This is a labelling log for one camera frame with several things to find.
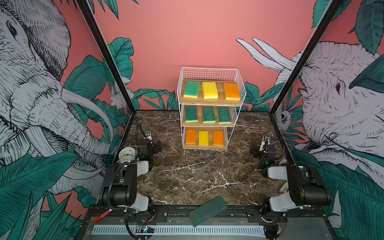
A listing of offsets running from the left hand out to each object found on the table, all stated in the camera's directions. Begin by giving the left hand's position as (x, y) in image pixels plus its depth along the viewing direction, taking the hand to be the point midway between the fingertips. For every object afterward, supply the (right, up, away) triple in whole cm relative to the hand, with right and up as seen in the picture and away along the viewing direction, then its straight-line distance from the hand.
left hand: (150, 138), depth 93 cm
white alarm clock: (-14, -9, -2) cm, 17 cm away
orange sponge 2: (+44, 0, +8) cm, 45 cm away
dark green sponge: (+27, +15, -9) cm, 32 cm away
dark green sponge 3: (+45, +15, -11) cm, 49 cm away
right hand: (+70, -3, 0) cm, 70 cm away
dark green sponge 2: (+37, +14, -10) cm, 40 cm away
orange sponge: (+25, 0, +10) cm, 27 cm away
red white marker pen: (-18, -36, -20) cm, 45 cm away
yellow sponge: (+34, 0, +10) cm, 36 cm away
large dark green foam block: (+36, -35, -18) cm, 53 cm away
